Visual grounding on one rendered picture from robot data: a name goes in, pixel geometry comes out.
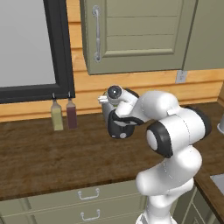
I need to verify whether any silver drawer handle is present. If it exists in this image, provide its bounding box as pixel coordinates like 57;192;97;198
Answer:
77;187;101;201
80;208;102;222

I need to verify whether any black framed window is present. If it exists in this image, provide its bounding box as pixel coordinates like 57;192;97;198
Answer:
0;0;76;105

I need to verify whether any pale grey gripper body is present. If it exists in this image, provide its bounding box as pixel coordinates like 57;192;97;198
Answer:
101;102;116;124

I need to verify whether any olive green base cupboard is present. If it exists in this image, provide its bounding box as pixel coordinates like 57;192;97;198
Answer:
172;186;219;224

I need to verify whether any olive green drawer front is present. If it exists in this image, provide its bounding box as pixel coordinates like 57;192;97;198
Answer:
26;179;143;212
0;197;32;218
2;194;148;224

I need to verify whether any dark red sauce bottle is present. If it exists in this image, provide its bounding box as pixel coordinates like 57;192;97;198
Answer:
66;92;79;130

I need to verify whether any olive green cupboard door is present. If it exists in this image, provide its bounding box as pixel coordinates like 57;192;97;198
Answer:
80;0;198;75

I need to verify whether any yellow-green sauce bottle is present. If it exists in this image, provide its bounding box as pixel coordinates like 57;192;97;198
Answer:
50;93;65;132

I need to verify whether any silver cupboard door handle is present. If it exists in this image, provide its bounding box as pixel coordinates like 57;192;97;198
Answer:
92;4;102;63

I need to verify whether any plain olive green cupboard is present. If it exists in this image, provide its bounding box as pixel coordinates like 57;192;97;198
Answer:
182;0;224;72

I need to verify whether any grey wall socket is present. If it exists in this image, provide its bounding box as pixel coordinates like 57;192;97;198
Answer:
175;69;188;85

